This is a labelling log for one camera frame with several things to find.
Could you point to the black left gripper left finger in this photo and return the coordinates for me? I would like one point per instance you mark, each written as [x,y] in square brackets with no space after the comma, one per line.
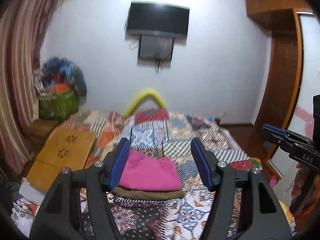
[59,215]

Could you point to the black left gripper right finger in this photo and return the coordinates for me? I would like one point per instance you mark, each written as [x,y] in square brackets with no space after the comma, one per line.
[244,205]

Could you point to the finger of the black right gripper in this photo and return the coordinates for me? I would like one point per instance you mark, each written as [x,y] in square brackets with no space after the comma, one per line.
[274,135]

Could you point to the pink pants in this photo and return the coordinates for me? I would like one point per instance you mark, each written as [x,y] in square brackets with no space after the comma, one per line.
[147,174]

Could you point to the orange sleeve right forearm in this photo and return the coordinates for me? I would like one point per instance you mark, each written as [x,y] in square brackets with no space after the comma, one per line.
[302,218]

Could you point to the person's right hand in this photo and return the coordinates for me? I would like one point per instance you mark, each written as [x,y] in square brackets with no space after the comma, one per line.
[299,181]

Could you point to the white wardrobe sliding door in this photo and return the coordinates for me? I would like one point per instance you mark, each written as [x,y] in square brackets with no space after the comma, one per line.
[299,118]

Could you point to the olive green folded garment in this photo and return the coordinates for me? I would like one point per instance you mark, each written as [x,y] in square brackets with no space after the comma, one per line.
[147,195]

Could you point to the yellow wooden board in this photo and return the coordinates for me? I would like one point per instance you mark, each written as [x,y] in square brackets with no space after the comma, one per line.
[64,148]

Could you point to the colourful patchwork bedspread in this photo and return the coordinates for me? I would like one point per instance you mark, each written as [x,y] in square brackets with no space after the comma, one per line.
[157,133]

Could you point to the green storage basket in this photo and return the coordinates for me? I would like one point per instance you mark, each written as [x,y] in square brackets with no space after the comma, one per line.
[58,106]

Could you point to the brown wooden door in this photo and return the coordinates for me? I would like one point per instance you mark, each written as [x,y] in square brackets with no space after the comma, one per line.
[277,17]

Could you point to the yellow curved foam tube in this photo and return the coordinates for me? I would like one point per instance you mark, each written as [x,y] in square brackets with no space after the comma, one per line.
[148,94]

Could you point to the pile of blue clothes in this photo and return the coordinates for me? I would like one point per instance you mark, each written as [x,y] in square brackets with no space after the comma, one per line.
[59,75]

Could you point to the striped brown curtain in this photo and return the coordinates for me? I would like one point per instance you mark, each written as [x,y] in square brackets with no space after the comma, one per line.
[24,24]

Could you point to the dark wall shelf under television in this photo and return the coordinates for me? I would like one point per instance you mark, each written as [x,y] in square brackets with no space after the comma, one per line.
[155,48]

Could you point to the black wall television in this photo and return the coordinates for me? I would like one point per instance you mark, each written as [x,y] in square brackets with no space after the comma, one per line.
[157,20]

